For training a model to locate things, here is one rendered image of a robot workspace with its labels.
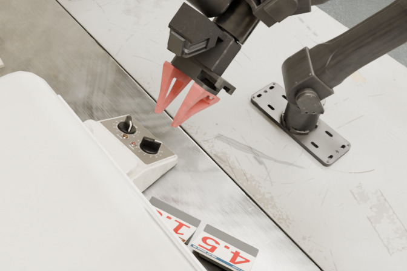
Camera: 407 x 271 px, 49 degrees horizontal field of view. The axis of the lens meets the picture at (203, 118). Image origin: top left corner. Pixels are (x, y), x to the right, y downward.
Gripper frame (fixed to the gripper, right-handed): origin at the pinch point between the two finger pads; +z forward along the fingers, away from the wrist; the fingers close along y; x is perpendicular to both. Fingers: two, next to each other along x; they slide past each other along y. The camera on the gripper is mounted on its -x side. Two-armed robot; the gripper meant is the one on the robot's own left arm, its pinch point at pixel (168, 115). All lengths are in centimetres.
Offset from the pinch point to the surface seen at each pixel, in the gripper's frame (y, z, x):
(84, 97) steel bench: -22.1, 9.7, 10.5
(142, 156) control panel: -1.2, 8.3, 3.3
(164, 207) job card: 5.7, 13.1, 6.7
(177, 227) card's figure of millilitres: 10.2, 13.0, 4.3
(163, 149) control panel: -1.0, 6.4, 8.1
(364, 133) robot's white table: 20.3, -16.1, 30.2
